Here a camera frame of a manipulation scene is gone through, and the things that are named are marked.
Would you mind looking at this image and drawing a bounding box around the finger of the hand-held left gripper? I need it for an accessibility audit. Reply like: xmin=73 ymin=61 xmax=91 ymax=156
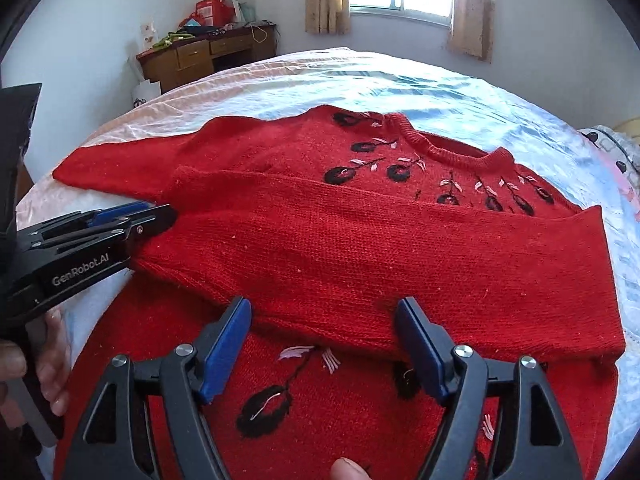
xmin=30 ymin=201 xmax=156 ymax=234
xmin=15 ymin=204 xmax=179 ymax=266

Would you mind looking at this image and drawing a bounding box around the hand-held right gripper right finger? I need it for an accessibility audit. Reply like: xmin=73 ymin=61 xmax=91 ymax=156
xmin=394 ymin=296 xmax=583 ymax=480

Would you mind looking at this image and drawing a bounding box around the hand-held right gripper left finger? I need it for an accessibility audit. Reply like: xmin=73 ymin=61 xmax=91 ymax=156
xmin=62 ymin=296 xmax=252 ymax=480

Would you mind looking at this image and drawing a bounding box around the red knitted sweater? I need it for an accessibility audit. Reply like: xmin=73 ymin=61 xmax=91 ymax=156
xmin=51 ymin=105 xmax=628 ymax=480

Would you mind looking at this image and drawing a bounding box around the person's left hand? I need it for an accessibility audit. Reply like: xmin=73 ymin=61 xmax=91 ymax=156
xmin=0 ymin=307 xmax=72 ymax=428

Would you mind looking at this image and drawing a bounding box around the person's right hand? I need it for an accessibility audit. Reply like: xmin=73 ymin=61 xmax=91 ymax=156
xmin=331 ymin=456 xmax=373 ymax=480

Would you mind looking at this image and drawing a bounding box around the white paper bag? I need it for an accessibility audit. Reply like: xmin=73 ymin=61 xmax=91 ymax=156
xmin=131 ymin=79 xmax=162 ymax=109

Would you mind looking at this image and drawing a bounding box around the wooden desk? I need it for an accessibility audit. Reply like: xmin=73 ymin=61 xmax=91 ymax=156
xmin=136 ymin=24 xmax=278 ymax=95

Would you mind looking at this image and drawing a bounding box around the green cloth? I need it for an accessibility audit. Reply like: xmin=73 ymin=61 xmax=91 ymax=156
xmin=152 ymin=31 xmax=193 ymax=51

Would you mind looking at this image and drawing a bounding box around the dark blue cloth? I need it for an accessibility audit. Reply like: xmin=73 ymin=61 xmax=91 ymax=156
xmin=180 ymin=20 xmax=223 ymax=38

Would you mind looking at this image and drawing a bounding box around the red bag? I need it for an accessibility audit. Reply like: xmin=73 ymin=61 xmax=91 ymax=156
xmin=192 ymin=0 xmax=236 ymax=28

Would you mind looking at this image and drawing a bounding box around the blue polka dot bed sheet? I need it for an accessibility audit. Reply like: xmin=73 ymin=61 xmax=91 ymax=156
xmin=37 ymin=49 xmax=640 ymax=480

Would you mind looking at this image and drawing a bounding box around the pink cartoon print pillow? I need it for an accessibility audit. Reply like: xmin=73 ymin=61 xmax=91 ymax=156
xmin=600 ymin=152 xmax=640 ymax=223

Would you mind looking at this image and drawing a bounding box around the grey patterned pillow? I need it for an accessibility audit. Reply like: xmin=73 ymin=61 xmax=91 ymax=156
xmin=579 ymin=125 xmax=640 ymax=161

